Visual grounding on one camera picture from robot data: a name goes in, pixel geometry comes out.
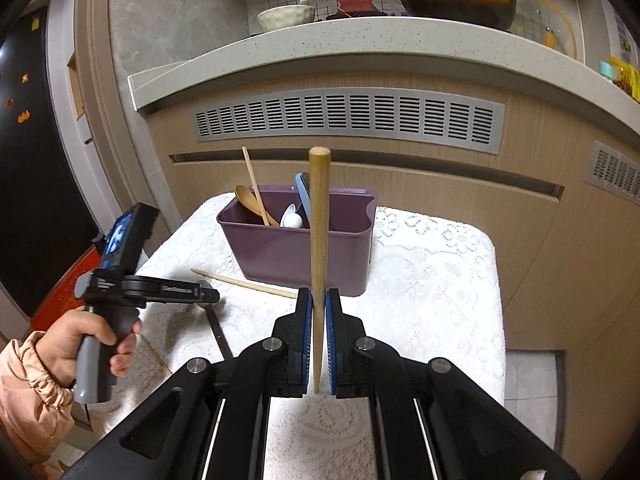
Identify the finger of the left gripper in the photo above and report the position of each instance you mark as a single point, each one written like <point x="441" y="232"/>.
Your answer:
<point x="204" y="293"/>

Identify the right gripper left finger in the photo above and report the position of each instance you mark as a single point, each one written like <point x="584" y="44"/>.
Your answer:
<point x="275" y="366"/>

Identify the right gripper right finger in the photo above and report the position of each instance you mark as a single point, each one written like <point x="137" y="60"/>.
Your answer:
<point x="362" y="367"/>

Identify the black handled small spoon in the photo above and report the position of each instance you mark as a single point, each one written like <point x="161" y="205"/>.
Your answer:
<point x="217" y="331"/>

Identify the brown wooden spoon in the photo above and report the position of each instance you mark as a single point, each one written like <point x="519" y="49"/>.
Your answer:
<point x="247" y="199"/>

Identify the white plastic spoon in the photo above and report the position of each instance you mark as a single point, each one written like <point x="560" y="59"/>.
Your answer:
<point x="291" y="208"/>

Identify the small white round spoon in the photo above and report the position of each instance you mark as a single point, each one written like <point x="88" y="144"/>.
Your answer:
<point x="293" y="221"/>

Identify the blue plastic spoon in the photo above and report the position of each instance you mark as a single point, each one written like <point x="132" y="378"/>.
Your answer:
<point x="301" y="185"/>

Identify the stone kitchen countertop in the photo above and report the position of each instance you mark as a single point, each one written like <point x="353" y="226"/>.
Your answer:
<point x="411" y="46"/>

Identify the purple plastic utensil box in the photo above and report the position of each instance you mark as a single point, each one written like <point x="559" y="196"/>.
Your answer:
<point x="281" y="256"/>

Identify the pink jacket sleeve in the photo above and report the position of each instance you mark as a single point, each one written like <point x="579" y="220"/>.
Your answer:
<point x="36" y="412"/>

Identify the white ceramic bowl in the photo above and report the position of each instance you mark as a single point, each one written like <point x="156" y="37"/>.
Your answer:
<point x="290" y="15"/>

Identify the small grey ventilation grille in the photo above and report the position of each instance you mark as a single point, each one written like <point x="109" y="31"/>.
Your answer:
<point x="613" y="172"/>

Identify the teal cap jar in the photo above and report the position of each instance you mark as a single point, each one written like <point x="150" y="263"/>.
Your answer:
<point x="606" y="70"/>

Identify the glass pot lid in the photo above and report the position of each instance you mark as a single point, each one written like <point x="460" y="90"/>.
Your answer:
<point x="543" y="22"/>

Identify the yellow seasoning box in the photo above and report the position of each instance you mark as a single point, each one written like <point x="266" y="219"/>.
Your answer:
<point x="626" y="77"/>

